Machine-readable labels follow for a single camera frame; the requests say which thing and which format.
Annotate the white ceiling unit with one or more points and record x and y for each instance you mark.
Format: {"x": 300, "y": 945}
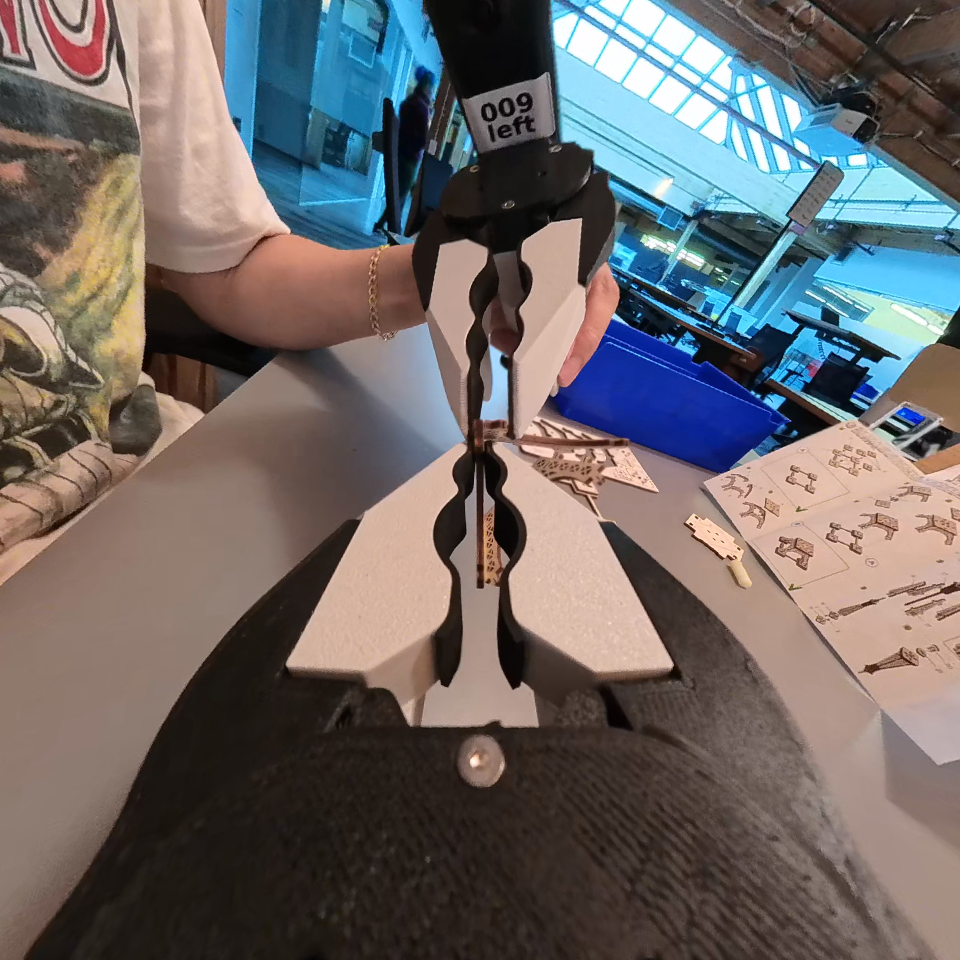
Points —
{"x": 825, "y": 124}

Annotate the paper instruction sheet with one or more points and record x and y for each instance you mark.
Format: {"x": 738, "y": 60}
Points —
{"x": 915, "y": 690}

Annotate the wooden lattice arch piece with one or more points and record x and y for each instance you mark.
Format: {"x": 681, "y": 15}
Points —
{"x": 480, "y": 510}
{"x": 491, "y": 555}

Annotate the person's left hand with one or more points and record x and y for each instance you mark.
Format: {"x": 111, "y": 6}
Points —
{"x": 600, "y": 315}

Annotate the small wooden arch piece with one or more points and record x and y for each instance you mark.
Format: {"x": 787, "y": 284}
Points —
{"x": 562, "y": 466}

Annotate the person's left forearm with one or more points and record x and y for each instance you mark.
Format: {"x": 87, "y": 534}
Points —
{"x": 300, "y": 300}

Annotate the wooden arch cutout sheet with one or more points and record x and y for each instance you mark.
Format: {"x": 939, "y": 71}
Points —
{"x": 637, "y": 476}

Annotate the blue plastic bin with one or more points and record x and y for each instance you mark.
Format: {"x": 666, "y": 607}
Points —
{"x": 675, "y": 405}

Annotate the small tablet on stand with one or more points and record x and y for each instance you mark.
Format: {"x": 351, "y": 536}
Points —
{"x": 911, "y": 420}

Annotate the cardboard box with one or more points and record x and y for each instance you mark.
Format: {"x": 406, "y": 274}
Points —
{"x": 922, "y": 375}

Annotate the grey desk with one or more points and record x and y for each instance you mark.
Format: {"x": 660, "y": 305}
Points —
{"x": 187, "y": 525}

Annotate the small white cylinder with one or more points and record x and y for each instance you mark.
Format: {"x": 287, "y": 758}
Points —
{"x": 740, "y": 576}

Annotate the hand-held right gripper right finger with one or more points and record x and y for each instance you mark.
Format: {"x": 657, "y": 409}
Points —
{"x": 592, "y": 600}

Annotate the dark background work desk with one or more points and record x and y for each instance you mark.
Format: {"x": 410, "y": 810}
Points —
{"x": 840, "y": 330}
{"x": 712, "y": 341}

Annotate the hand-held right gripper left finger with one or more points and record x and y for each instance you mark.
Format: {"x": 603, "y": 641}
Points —
{"x": 375, "y": 600}

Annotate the person's printed white shirt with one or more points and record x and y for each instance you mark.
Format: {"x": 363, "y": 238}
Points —
{"x": 187, "y": 150}

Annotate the cross-shaped wooden platform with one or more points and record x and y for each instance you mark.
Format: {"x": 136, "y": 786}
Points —
{"x": 731, "y": 551}

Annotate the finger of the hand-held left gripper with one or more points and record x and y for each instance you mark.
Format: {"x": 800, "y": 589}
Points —
{"x": 555, "y": 300}
{"x": 450, "y": 315}

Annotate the white hanging sign board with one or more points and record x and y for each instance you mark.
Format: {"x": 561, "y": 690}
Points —
{"x": 816, "y": 191}

